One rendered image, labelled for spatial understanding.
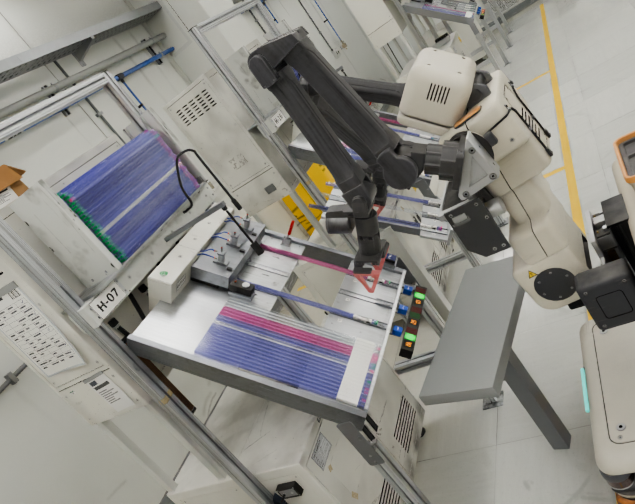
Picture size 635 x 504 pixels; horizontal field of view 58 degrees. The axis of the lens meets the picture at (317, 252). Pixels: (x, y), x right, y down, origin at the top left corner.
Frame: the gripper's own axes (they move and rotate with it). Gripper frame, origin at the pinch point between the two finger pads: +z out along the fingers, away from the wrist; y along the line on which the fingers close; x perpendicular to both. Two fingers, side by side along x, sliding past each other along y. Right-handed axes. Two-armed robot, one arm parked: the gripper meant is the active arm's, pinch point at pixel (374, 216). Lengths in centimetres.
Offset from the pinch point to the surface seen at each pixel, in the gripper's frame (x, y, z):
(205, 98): -94, -70, -12
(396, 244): 10.1, -8.5, 15.1
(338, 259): -9.9, 12.6, 13.9
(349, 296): -2.3, 33.5, 14.5
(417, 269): 20.3, -8.6, 24.8
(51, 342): -87, 75, 23
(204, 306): -45, 56, 13
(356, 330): 3, 49, 16
